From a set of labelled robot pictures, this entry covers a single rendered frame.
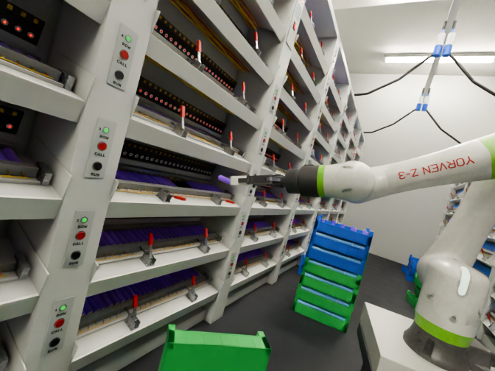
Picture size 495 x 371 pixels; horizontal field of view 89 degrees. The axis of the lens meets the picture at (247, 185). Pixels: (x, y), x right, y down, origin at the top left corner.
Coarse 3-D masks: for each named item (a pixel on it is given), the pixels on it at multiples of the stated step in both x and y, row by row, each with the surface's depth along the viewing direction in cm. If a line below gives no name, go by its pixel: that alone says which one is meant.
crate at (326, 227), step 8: (320, 216) 160; (320, 224) 142; (328, 224) 141; (336, 224) 158; (328, 232) 141; (336, 232) 139; (344, 232) 138; (352, 232) 136; (360, 232) 153; (368, 232) 150; (352, 240) 136; (360, 240) 135; (368, 240) 133
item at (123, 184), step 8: (120, 184) 64; (128, 184) 66; (136, 184) 68; (144, 184) 71; (152, 184) 74; (136, 192) 67; (152, 192) 72; (176, 192) 82; (184, 192) 85; (192, 192) 88; (200, 192) 92; (208, 192) 96; (216, 192) 102
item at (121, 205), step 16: (128, 160) 78; (192, 176) 105; (208, 176) 114; (112, 192) 57; (128, 192) 67; (224, 192) 113; (112, 208) 59; (128, 208) 63; (144, 208) 67; (160, 208) 71; (176, 208) 77; (192, 208) 83; (208, 208) 91; (224, 208) 100
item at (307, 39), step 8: (304, 8) 118; (304, 16) 121; (304, 24) 124; (312, 24) 131; (304, 32) 138; (312, 32) 133; (296, 40) 152; (304, 40) 147; (312, 40) 137; (296, 48) 162; (304, 48) 156; (312, 48) 150; (320, 48) 147; (304, 56) 167; (312, 56) 160; (320, 56) 152; (312, 64) 172; (320, 64) 157; (328, 64) 169
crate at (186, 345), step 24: (168, 336) 68; (192, 336) 71; (216, 336) 73; (240, 336) 76; (264, 336) 79; (168, 360) 66; (192, 360) 68; (216, 360) 70; (240, 360) 72; (264, 360) 74
